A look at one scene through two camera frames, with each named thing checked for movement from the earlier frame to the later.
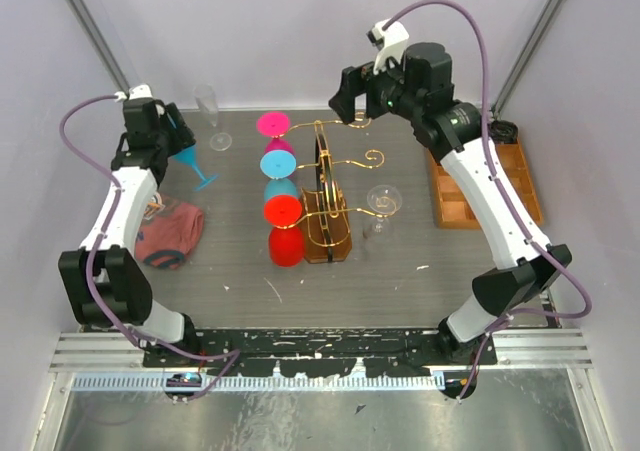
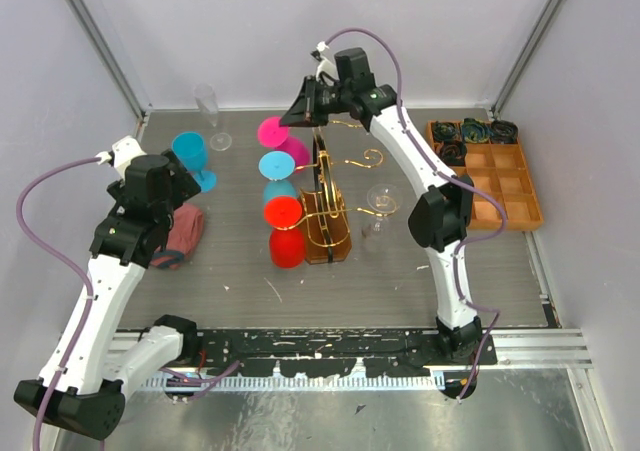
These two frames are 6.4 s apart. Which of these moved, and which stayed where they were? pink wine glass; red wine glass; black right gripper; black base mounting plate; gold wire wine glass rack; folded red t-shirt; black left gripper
Moved: pink wine glass; black left gripper; black right gripper
Stayed: red wine glass; gold wire wine glass rack; black base mounting plate; folded red t-shirt
